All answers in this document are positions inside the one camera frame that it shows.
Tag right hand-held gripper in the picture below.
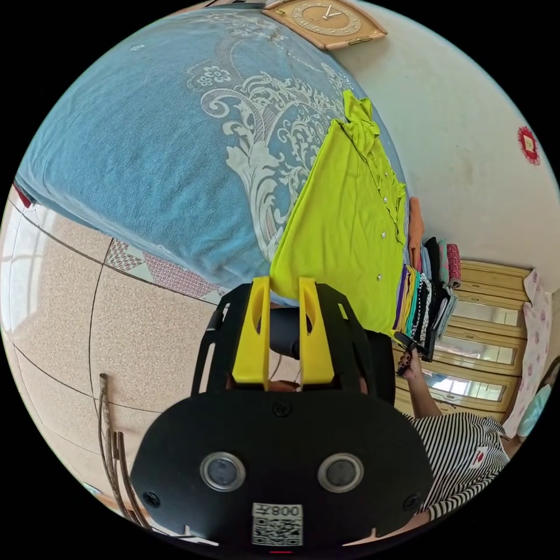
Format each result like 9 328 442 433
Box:
393 330 435 377

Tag person's body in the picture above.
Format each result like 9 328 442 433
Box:
268 306 512 526

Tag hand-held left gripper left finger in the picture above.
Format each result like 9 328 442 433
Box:
231 276 271 391

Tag person's right forearm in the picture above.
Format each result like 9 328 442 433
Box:
405 361 443 418

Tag pile of clothes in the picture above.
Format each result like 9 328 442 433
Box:
390 197 463 363

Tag red wall ornament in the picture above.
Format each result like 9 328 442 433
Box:
516 125 543 167

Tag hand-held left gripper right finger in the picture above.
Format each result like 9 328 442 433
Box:
298 276 337 391

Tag bed with blue patterned quilt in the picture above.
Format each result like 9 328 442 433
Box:
14 8 413 308

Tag beige wall clock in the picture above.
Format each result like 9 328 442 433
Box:
261 0 389 51

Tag pink floral curtain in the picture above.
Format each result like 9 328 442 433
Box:
503 267 555 439

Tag brown wooden sticks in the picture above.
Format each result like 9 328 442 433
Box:
97 372 152 530

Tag lime green short-sleeve shirt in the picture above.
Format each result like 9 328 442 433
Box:
268 89 408 338

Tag yellow cupboard with mirrors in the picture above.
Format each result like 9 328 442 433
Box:
419 258 536 422

